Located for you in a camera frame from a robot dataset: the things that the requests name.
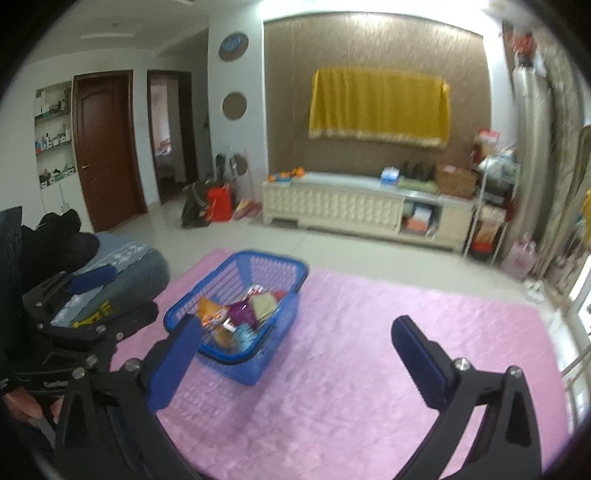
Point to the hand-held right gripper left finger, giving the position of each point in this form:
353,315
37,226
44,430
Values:
178,364

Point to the brown wooden door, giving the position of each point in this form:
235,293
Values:
106,152

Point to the pink bag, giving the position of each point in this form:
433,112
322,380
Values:
519,261

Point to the grey patterned cushion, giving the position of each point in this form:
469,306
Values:
138,272

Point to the group of oranges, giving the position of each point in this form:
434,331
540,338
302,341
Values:
286,175

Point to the pink mat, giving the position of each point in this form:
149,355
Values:
369,300

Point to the white metal shelf rack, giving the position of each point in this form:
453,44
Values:
491,217

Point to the yellow black tool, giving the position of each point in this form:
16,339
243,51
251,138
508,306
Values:
94,316

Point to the person's left hand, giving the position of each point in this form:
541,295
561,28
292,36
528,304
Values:
27,406

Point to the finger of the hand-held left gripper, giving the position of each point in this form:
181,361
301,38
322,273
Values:
129,318
94,279

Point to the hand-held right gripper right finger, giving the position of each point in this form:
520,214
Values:
425,364

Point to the patterned curtain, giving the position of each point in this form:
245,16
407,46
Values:
563,161

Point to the blue round wall plate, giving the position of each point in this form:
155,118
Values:
233,46

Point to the white slippers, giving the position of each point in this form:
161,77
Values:
534,290

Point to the small brown round wall plate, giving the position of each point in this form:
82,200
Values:
240,162

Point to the yellow cloth cover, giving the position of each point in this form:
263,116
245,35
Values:
378,106

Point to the red hanging decoration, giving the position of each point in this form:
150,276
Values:
521,46

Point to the white TV cabinet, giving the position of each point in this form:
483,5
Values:
332,203

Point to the white standing air conditioner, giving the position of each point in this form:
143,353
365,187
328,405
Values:
531,138

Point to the blue plastic basket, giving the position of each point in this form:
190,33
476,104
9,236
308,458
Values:
277,332

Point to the red bag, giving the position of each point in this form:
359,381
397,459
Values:
219,205

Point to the cardboard box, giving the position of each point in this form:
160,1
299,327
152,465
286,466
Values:
455,182

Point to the blue tissue box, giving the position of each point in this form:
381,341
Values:
390,176

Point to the black bag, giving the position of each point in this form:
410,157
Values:
195,205

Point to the green folded cloth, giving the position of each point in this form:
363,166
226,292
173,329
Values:
418,185

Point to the black clothing pile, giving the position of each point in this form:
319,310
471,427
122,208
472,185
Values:
60,240

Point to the wall niche shelf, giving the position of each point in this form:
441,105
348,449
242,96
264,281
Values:
51,138

